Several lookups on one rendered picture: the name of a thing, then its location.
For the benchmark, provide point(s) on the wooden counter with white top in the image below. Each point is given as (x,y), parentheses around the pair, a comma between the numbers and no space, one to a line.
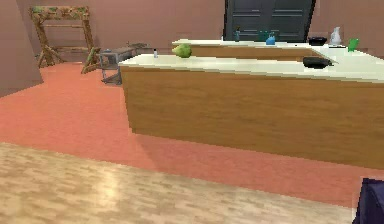
(253,113)

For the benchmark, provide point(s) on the small white salt shaker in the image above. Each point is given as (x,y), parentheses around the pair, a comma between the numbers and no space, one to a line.
(155,53)

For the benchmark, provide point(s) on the dark bottle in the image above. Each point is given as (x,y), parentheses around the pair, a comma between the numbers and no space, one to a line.
(237,34)

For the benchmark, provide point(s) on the grey metal side table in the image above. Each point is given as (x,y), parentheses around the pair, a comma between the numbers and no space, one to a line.
(115,61)

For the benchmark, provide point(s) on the blue kettle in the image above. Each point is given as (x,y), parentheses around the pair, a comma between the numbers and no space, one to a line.
(270,40)

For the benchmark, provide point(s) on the dark grey double door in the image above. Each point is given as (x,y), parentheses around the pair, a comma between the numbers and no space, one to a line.
(266,18)

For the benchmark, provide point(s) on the black frying pan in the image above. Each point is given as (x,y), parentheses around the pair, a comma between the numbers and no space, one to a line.
(315,62)

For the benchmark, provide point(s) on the black bowl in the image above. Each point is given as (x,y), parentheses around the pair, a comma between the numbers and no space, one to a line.
(317,41)

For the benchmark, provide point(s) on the white glass vase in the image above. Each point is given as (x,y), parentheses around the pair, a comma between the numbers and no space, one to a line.
(335,36)

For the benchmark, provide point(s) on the wooden shelf rack with plants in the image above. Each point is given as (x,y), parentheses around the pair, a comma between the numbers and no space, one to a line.
(50,31)

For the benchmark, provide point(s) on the green cup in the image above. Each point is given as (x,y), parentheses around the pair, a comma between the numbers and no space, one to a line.
(353,44)

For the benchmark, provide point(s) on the dark navy furniture corner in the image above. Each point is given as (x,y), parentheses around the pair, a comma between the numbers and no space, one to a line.
(370,203)

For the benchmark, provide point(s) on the small wooden leaning frame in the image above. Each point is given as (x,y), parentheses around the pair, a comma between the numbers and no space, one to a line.
(90,61)

